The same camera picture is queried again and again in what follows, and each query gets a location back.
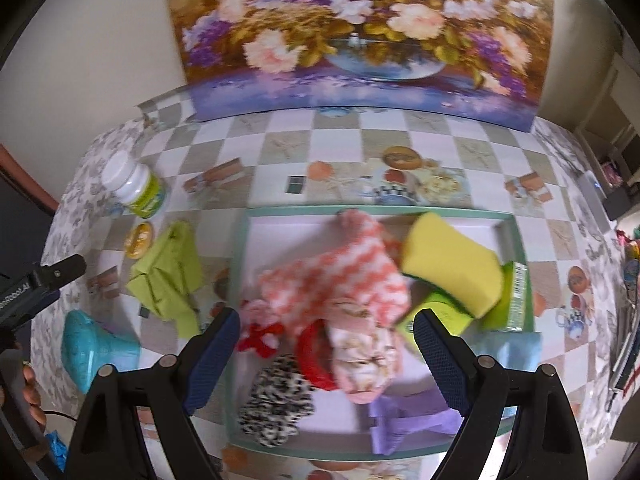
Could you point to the shallow teal box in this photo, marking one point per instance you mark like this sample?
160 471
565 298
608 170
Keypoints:
300 240

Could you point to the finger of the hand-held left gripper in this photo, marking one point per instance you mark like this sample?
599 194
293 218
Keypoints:
57 274

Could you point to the pink floral cloth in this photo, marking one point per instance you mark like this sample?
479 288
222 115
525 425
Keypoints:
360 355

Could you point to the person's left hand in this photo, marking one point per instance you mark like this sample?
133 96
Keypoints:
32 395

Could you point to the red white plush scrunchie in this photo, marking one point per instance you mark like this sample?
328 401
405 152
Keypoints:
260 335

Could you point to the light green cloth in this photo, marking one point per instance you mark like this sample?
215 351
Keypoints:
165 280

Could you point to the dark cabinet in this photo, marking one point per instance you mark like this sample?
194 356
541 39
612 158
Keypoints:
20 220

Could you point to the yellow round tin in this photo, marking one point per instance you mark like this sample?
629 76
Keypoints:
139 241

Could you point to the checkered printed tablecloth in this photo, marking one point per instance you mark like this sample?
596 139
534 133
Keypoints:
300 130

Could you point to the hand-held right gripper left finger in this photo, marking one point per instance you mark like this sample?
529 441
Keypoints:
212 360

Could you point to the black power adapter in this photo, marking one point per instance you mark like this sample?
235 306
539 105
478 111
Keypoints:
617 202

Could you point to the yellow sponge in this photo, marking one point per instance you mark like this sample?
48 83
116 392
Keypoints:
450 265

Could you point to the white bottle green label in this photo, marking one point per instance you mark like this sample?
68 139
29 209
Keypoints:
132 185

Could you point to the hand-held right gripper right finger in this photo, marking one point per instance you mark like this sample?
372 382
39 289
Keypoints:
440 360

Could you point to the green carton box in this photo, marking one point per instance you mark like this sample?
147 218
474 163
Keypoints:
515 300
459 329

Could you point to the blue face mask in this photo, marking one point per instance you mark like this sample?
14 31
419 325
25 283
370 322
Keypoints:
515 355

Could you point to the flower bouquet painting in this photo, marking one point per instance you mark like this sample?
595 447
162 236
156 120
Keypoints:
350 35

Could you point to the pink chevron towel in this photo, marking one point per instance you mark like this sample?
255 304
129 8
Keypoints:
350 275

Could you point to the pile of small trinkets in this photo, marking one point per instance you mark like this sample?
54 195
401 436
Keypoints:
630 260

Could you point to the white power strip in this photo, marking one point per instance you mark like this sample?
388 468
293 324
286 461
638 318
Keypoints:
592 182

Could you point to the purple plastic packet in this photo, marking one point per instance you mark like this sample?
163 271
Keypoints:
400 420

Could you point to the leopard print scrunchie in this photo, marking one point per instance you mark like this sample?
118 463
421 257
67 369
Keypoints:
275 400

